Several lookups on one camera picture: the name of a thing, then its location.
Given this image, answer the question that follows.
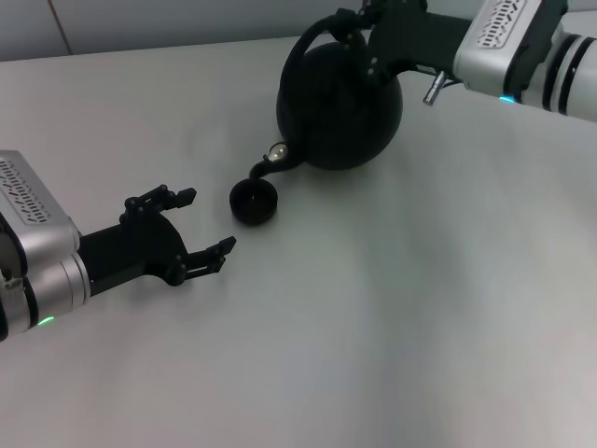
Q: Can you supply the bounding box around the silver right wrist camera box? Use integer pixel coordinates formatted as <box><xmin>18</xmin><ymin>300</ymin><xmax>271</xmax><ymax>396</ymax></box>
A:
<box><xmin>454</xmin><ymin>0</ymin><xmax>568</xmax><ymax>102</ymax></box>

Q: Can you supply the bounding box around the black round teapot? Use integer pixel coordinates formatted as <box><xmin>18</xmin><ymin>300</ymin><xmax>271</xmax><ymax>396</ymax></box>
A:
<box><xmin>249</xmin><ymin>12</ymin><xmax>405</xmax><ymax>182</ymax></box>

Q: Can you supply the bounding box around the grey cable with metal plug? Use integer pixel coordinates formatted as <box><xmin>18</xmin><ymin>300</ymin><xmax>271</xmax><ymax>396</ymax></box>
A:
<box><xmin>422</xmin><ymin>64</ymin><xmax>461</xmax><ymax>105</ymax></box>

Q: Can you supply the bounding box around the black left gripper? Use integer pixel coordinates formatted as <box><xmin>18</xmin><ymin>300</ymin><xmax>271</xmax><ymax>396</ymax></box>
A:
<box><xmin>76</xmin><ymin>185</ymin><xmax>238</xmax><ymax>298</ymax></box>

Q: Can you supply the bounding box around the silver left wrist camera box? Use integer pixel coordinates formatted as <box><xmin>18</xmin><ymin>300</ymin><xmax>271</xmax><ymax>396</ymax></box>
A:
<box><xmin>0</xmin><ymin>149</ymin><xmax>80</xmax><ymax>281</ymax></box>

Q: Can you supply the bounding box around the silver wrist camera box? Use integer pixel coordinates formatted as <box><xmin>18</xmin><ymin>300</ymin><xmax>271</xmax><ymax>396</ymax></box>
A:
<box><xmin>0</xmin><ymin>149</ymin><xmax>80</xmax><ymax>281</ymax></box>
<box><xmin>454</xmin><ymin>0</ymin><xmax>568</xmax><ymax>102</ymax></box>

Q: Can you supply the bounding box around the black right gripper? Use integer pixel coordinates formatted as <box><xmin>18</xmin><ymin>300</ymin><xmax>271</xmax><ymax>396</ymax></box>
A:
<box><xmin>328</xmin><ymin>0</ymin><xmax>475</xmax><ymax>86</ymax></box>

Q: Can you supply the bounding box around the small black teacup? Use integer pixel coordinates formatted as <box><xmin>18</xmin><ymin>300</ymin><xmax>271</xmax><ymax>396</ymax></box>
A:
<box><xmin>229</xmin><ymin>178</ymin><xmax>280</xmax><ymax>229</ymax></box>

